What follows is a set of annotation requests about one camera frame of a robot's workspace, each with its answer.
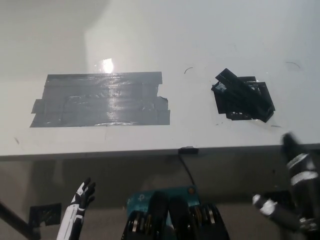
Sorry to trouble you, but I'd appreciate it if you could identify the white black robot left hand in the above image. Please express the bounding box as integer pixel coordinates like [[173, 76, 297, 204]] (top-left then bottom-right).
[[56, 177, 97, 240]]

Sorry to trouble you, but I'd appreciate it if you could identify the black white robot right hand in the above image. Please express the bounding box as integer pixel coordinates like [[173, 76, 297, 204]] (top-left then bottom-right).
[[252, 132, 320, 235]]

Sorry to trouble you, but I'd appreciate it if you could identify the black stapler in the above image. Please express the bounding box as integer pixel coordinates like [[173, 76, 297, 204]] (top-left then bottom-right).
[[211, 67, 276, 123]]

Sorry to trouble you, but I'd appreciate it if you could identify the black desk leg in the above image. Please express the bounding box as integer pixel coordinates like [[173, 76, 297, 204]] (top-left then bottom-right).
[[0, 199, 42, 240]]

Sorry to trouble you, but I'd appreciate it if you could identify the black teal robot torso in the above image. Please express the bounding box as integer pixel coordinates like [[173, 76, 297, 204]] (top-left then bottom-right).
[[121, 184, 231, 240]]

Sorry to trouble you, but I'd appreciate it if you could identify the black tape square patch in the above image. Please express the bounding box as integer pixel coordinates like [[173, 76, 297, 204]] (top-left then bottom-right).
[[211, 76, 276, 122]]

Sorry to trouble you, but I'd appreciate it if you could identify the grey duct tape patch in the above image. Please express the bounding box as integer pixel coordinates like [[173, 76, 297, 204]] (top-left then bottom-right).
[[29, 71, 171, 128]]

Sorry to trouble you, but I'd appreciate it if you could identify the thin black cable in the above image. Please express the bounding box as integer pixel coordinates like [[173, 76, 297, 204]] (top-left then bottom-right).
[[178, 152, 197, 187]]

